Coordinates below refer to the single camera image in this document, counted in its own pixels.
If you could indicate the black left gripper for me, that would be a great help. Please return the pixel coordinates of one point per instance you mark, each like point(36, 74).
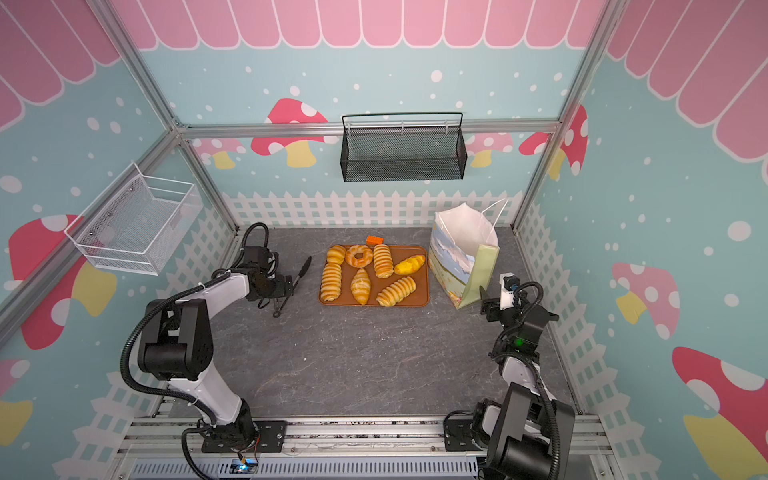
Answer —
point(279, 291)

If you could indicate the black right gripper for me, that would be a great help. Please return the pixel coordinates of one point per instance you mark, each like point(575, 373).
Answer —
point(491, 307)

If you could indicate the steel tongs with black tips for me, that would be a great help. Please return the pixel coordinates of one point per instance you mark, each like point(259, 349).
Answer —
point(294, 285)

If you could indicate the ridged long fake bread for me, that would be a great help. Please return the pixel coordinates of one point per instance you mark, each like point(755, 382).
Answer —
point(331, 282)

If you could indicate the yellow round fake bun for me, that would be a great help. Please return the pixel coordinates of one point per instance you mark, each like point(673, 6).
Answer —
point(336, 255)

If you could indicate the white paper bag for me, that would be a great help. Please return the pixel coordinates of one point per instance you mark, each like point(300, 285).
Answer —
point(463, 252)

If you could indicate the small yellow fake bread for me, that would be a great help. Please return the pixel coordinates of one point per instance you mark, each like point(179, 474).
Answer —
point(361, 286)

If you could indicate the twisted ring fake bread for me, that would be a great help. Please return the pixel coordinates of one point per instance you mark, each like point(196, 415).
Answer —
point(359, 256)

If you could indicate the oval fake bread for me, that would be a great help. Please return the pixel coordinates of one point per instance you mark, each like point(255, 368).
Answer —
point(410, 265)

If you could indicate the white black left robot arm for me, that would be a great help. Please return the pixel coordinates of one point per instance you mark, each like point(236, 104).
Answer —
point(171, 350)

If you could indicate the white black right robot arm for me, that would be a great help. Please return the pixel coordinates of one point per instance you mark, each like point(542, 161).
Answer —
point(528, 434)

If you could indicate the brown plastic tray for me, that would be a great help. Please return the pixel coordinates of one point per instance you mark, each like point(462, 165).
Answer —
point(419, 298)

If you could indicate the orange toy brick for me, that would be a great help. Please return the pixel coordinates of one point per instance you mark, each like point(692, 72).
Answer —
point(374, 240)

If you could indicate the white wire wall basket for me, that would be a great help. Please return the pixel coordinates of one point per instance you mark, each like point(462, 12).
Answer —
point(136, 224)

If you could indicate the black mesh wall basket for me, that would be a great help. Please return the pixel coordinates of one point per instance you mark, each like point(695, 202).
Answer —
point(398, 147)

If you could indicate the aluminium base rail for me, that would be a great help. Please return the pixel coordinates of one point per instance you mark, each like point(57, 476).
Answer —
point(314, 447)

